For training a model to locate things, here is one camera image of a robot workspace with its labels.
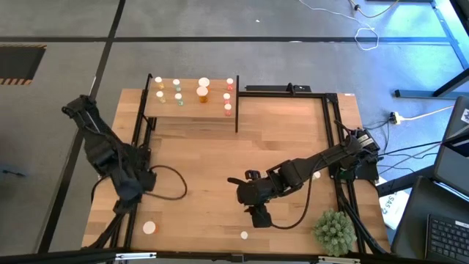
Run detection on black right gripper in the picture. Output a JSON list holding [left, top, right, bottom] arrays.
[[226, 169, 281, 207]]

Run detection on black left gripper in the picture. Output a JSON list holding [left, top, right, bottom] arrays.
[[112, 169, 158, 216]]

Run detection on green artificial potted plant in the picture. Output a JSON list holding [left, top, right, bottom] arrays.
[[312, 208, 358, 258]]

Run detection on black desk leg bar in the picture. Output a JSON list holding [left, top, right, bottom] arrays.
[[376, 164, 437, 198]]

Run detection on black hazard-striped floor hatch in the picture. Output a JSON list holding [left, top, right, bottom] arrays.
[[0, 43, 48, 87]]

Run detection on black laptop with keyboard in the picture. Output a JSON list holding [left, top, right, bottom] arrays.
[[390, 175, 469, 264]]

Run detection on dark grey flat panel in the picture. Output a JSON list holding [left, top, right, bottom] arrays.
[[433, 146, 469, 192]]

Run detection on dark grey laptop lid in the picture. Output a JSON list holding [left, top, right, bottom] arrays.
[[441, 95, 469, 147]]

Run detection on black cable bundle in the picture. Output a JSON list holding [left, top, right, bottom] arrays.
[[87, 175, 144, 251], [333, 178, 391, 256]]

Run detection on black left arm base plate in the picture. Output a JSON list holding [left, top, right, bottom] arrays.
[[97, 146, 152, 176]]

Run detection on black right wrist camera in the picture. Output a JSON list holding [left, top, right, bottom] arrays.
[[250, 204, 274, 230]]

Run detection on silver rail bracket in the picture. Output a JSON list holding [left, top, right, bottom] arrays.
[[114, 251, 158, 261], [317, 255, 362, 264]]

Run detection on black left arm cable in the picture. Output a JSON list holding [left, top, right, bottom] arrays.
[[144, 164, 189, 202]]

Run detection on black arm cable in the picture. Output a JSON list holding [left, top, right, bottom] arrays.
[[270, 161, 316, 231], [144, 164, 189, 202]]

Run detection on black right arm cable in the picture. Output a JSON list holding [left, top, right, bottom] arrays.
[[270, 161, 316, 231]]

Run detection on black metal shelf frame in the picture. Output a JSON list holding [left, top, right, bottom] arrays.
[[135, 73, 240, 133]]

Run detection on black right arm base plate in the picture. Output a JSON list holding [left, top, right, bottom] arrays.
[[326, 150, 380, 181]]

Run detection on thin black floor cables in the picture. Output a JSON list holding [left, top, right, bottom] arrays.
[[377, 141, 443, 173]]

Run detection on black desk frame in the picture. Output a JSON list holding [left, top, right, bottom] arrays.
[[394, 0, 469, 100]]

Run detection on white floor cable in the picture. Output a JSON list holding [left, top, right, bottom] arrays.
[[298, 0, 380, 52]]

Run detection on yellow floor cable black plug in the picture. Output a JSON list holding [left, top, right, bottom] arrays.
[[347, 0, 401, 19]]

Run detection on yellow power cord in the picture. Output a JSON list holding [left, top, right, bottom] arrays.
[[401, 105, 456, 122]]

